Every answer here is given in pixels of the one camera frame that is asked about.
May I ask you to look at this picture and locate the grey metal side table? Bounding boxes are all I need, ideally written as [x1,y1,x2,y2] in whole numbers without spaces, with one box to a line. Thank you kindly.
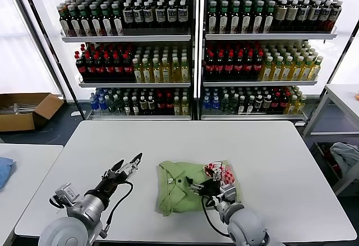
[302,84,359,196]

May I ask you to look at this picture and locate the red fabric item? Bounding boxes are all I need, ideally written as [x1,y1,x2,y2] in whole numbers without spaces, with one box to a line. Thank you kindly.
[321,143,342,178]

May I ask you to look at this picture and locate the pale blue crumpled cloth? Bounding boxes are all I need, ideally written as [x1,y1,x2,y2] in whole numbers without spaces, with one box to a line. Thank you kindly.
[329,142,359,174]

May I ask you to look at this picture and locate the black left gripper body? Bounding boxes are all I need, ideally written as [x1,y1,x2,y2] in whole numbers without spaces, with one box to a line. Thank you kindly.
[94,169,133,199]

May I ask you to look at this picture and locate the small red cap cola bottle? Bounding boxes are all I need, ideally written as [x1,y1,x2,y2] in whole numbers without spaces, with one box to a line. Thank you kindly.
[164,93,174,115]
[155,93,165,115]
[271,92,280,114]
[279,91,289,112]

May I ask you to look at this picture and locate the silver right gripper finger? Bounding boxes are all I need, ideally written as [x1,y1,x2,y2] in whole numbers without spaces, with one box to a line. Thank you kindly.
[185,176,203,194]
[208,166,223,183]

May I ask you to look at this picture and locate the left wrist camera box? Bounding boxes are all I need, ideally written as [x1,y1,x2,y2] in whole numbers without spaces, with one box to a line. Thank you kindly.
[54,182,79,207]

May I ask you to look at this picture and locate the green polo shirt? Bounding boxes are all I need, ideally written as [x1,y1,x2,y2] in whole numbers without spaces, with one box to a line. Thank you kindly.
[155,160,243,217]

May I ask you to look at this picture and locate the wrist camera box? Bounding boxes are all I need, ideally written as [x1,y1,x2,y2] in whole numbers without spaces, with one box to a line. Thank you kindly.
[220,183,237,205]
[54,182,79,207]

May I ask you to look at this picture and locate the long black left arm cable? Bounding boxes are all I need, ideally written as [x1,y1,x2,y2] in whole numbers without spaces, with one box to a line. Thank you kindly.
[100,180,135,240]

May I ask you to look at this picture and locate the navy white label drink bottle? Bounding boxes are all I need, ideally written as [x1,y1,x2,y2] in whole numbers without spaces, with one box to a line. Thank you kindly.
[328,1,342,33]
[309,1,322,33]
[122,1,134,30]
[297,1,310,33]
[155,1,167,30]
[132,1,144,30]
[142,1,154,30]
[177,1,188,30]
[167,1,178,30]
[319,1,332,33]

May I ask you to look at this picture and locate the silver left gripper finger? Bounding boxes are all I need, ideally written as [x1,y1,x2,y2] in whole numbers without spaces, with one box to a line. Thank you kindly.
[111,159,126,174]
[123,152,144,175]

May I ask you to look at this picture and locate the green cap dark tea bottle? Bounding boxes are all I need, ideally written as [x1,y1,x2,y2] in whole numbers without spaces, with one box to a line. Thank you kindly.
[78,3,92,37]
[207,1,218,35]
[100,3,113,37]
[242,1,253,35]
[89,3,103,37]
[58,4,71,37]
[230,1,241,35]
[265,1,275,35]
[254,1,265,35]
[68,4,81,37]
[218,1,229,35]
[111,3,124,36]

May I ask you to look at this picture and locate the grey metal shelving unit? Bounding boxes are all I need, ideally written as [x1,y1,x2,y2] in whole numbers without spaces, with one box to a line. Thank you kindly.
[40,0,197,121]
[197,0,337,121]

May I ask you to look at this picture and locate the yellow tea bottle white cap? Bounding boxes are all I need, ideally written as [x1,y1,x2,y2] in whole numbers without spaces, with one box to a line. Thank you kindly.
[171,57,181,83]
[271,57,283,82]
[291,57,305,82]
[301,57,314,82]
[310,56,323,81]
[181,57,190,83]
[162,58,171,83]
[141,58,152,83]
[281,57,294,82]
[260,57,273,82]
[132,58,142,83]
[152,58,162,83]

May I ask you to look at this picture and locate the short black left cable loop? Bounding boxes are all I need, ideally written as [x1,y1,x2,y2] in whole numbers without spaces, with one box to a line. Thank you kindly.
[49,194,65,210]

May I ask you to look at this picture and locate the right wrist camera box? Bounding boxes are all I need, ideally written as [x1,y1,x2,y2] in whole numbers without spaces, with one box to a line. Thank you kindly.
[220,183,237,205]

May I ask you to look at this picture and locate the beige label dark drink bottle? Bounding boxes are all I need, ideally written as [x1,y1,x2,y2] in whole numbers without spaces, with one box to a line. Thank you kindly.
[286,1,298,33]
[274,1,288,33]

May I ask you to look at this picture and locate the black slanted frame pole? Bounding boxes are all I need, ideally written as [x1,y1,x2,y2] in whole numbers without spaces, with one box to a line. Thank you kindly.
[304,20,359,131]
[15,0,87,119]

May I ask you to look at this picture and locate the brown cardboard box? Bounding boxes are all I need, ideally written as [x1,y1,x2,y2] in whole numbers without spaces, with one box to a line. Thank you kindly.
[0,93,65,133]

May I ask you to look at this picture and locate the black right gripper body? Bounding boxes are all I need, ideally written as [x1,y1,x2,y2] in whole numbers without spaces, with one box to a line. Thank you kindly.
[195,178,223,199]

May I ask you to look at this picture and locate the blue folded cloth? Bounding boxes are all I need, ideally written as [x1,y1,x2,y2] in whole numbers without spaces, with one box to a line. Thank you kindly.
[0,157,16,192]

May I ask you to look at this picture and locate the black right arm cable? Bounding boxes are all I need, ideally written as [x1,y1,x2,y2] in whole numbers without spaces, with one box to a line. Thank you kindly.
[200,196,231,238]

